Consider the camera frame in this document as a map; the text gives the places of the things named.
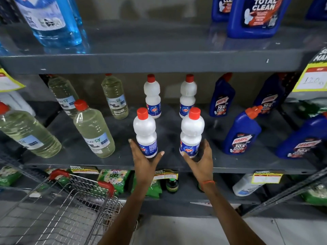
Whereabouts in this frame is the metal shopping cart red handle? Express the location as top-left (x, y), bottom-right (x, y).
top-left (0, 169), bottom-right (123, 245)

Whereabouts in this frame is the clear blue liquid bottle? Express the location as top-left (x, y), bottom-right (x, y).
top-left (12, 0), bottom-right (83, 48)
top-left (67, 0), bottom-right (90, 52)

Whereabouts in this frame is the gray metal shelving rack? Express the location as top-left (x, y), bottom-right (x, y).
top-left (0, 19), bottom-right (327, 219)

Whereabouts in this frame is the white plastic jug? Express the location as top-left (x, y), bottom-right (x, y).
top-left (0, 90), bottom-right (36, 117)

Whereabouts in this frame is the person's left hand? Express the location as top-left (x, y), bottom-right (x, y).
top-left (128, 138), bottom-right (165, 182)

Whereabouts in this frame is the white plastic bottle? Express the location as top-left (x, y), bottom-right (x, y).
top-left (232, 174), bottom-right (267, 197)

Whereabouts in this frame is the person's left forearm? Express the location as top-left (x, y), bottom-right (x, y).
top-left (98, 176), bottom-right (154, 245)

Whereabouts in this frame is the person's right hand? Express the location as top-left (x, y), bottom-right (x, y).
top-left (180, 138), bottom-right (214, 184)

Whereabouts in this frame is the green detergent packet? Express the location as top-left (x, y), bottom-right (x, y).
top-left (301, 184), bottom-right (327, 206)
top-left (131, 173), bottom-right (163, 200)
top-left (45, 168), bottom-right (71, 188)
top-left (97, 169), bottom-right (131, 195)
top-left (0, 165), bottom-right (22, 187)

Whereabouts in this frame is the dark bottle green label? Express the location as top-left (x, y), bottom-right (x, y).
top-left (165, 178), bottom-right (180, 194)

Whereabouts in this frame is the large blue toilet cleaner bottle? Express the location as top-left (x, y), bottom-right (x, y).
top-left (305, 0), bottom-right (327, 21)
top-left (227, 0), bottom-right (293, 39)
top-left (211, 0), bottom-right (233, 23)

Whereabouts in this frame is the clear yellowish liquid bottle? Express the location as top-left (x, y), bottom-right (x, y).
top-left (0, 102), bottom-right (62, 159)
top-left (73, 100), bottom-right (116, 159)
top-left (48, 73), bottom-right (80, 118)
top-left (101, 73), bottom-right (129, 120)

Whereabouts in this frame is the person's right forearm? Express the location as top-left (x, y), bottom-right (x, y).
top-left (202, 183), bottom-right (267, 245)

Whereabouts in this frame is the large yellow price tag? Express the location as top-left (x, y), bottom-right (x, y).
top-left (292, 48), bottom-right (327, 93)

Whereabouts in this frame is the white red-capped cleaner bottle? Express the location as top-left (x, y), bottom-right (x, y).
top-left (179, 74), bottom-right (198, 119)
top-left (133, 107), bottom-right (158, 159)
top-left (143, 74), bottom-right (162, 119)
top-left (179, 107), bottom-right (205, 159)

